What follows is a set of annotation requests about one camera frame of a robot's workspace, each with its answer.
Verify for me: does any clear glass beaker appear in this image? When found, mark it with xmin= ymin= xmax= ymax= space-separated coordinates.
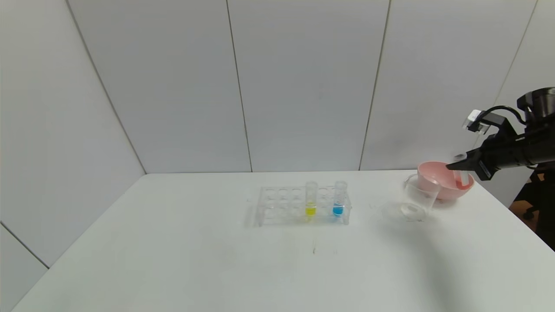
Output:
xmin=401 ymin=173 xmax=441 ymax=222

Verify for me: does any blue pigment test tube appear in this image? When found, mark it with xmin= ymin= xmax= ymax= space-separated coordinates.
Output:
xmin=333 ymin=181 xmax=349 ymax=218

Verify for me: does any yellow pigment test tube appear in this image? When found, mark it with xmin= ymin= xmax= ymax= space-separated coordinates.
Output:
xmin=305 ymin=181 xmax=319 ymax=218

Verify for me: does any pink bowl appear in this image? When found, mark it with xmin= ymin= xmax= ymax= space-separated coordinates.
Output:
xmin=417 ymin=161 xmax=475 ymax=201

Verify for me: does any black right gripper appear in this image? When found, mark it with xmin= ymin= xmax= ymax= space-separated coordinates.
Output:
xmin=445 ymin=133 xmax=531 ymax=181

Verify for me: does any red pigment test tube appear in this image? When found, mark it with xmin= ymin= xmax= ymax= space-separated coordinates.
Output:
xmin=453 ymin=152 xmax=472 ymax=190

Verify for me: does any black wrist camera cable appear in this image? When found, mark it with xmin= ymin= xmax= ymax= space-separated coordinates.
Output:
xmin=480 ymin=105 xmax=528 ymax=127

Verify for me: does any clear plastic test tube rack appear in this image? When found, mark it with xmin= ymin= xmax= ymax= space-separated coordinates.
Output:
xmin=256 ymin=185 xmax=353 ymax=227

